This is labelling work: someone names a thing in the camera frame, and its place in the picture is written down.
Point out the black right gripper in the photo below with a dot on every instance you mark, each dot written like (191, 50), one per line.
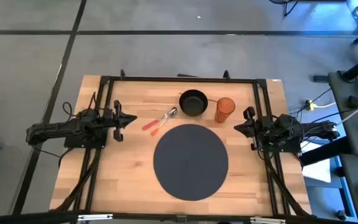
(255, 129)

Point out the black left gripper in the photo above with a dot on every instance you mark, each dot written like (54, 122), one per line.
(117, 119)

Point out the orange translucent plastic cup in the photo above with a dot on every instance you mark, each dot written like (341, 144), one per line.
(224, 112)

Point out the black bowl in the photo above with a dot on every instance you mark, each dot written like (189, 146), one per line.
(193, 105)

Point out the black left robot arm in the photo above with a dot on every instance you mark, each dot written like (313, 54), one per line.
(57, 127)

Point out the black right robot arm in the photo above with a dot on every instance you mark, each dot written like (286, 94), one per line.
(315, 129)

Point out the round dark grey placemat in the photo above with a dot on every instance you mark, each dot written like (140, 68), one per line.
(191, 161)

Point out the black desk beam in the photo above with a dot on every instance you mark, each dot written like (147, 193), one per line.
(325, 151)

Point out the white paper sheet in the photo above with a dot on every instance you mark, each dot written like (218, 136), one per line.
(319, 171)

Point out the black floor block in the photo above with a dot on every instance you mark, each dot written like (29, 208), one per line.
(320, 78)

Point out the small black desk knob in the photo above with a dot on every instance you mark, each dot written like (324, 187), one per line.
(353, 102)

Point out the black caster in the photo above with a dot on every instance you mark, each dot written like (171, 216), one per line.
(341, 215)

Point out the black frame clamp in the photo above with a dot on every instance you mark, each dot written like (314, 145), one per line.
(226, 74)
(122, 74)

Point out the silver metal bracket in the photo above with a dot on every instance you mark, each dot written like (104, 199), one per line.
(267, 220)
(95, 217)

